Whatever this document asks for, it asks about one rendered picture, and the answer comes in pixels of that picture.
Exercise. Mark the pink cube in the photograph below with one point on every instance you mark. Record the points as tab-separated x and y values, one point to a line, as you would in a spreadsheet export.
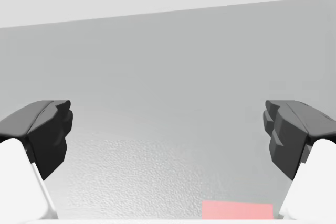
236	210

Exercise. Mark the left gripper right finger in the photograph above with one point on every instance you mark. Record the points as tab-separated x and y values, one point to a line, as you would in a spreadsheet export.
294	134

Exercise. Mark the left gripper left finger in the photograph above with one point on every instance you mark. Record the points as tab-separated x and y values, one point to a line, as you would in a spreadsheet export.
39	134

